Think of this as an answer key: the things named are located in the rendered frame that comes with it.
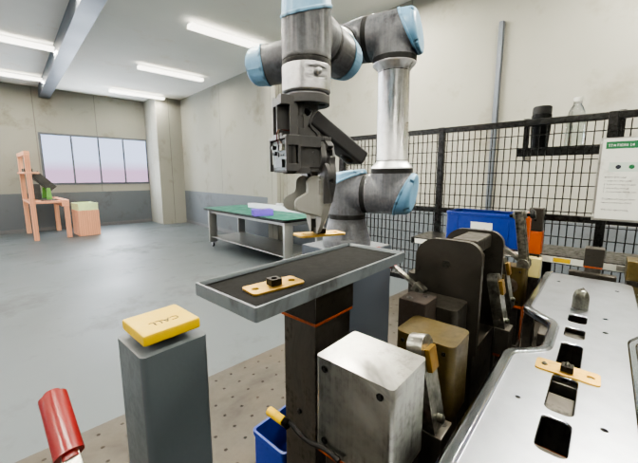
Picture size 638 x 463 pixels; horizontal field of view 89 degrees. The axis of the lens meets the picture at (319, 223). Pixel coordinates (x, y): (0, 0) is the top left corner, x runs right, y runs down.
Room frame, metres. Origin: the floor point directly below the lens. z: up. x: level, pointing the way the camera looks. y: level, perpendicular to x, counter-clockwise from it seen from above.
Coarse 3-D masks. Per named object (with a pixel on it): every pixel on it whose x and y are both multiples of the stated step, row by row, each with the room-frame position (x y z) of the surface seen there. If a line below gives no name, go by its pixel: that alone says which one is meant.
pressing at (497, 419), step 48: (576, 288) 0.88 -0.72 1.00; (624, 288) 0.88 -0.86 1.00; (624, 336) 0.60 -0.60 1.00; (528, 384) 0.45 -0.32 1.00; (576, 384) 0.46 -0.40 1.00; (624, 384) 0.45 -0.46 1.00; (480, 432) 0.36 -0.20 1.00; (528, 432) 0.36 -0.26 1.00; (576, 432) 0.36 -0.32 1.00; (624, 432) 0.36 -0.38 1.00
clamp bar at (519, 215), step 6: (522, 210) 0.95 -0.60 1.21; (534, 210) 0.92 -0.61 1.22; (510, 216) 0.96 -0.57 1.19; (516, 216) 0.93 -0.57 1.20; (522, 216) 0.92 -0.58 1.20; (534, 216) 0.91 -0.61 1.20; (516, 222) 0.93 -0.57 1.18; (522, 222) 0.92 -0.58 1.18; (516, 228) 0.93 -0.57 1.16; (522, 228) 0.92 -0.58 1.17; (516, 234) 0.93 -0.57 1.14; (522, 234) 0.92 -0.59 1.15; (516, 240) 0.93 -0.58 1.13; (522, 240) 0.92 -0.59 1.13; (522, 246) 0.92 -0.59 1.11; (522, 252) 0.92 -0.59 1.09; (528, 252) 0.93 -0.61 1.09; (522, 258) 0.92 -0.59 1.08; (528, 258) 0.93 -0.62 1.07
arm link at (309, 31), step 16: (288, 0) 0.50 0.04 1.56; (304, 0) 0.49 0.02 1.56; (320, 0) 0.50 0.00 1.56; (288, 16) 0.50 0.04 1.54; (304, 16) 0.49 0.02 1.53; (320, 16) 0.50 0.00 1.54; (288, 32) 0.50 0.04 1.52; (304, 32) 0.49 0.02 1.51; (320, 32) 0.50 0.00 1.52; (336, 32) 0.54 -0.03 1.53; (288, 48) 0.50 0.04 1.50; (304, 48) 0.49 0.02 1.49; (320, 48) 0.50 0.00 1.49; (336, 48) 0.55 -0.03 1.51
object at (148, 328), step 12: (156, 312) 0.35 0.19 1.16; (168, 312) 0.35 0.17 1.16; (180, 312) 0.35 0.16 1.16; (132, 324) 0.32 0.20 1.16; (144, 324) 0.32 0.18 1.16; (156, 324) 0.32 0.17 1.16; (168, 324) 0.32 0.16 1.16; (180, 324) 0.33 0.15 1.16; (192, 324) 0.33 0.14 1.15; (132, 336) 0.32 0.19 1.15; (144, 336) 0.30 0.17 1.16; (156, 336) 0.31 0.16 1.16; (168, 336) 0.31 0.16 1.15
